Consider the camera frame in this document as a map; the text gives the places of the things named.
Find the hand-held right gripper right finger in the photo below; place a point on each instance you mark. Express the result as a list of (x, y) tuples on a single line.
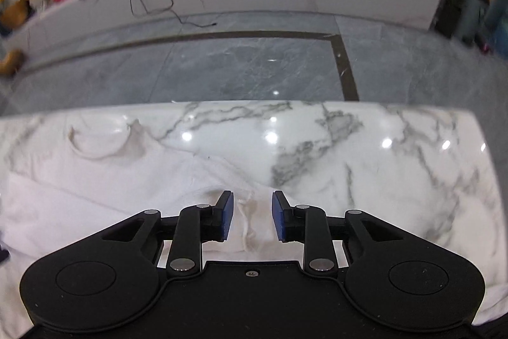
[(279, 218)]

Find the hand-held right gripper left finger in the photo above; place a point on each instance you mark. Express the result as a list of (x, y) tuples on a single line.
[(227, 216)]

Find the brown round ornament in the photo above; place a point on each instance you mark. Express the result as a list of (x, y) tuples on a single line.
[(10, 63)]

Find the dark red floor object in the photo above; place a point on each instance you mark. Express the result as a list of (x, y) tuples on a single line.
[(485, 46)]

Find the grey trash can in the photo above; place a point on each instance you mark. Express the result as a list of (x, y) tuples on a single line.
[(472, 17)]

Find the blue water bottle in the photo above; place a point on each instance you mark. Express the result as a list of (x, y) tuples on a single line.
[(498, 17)]

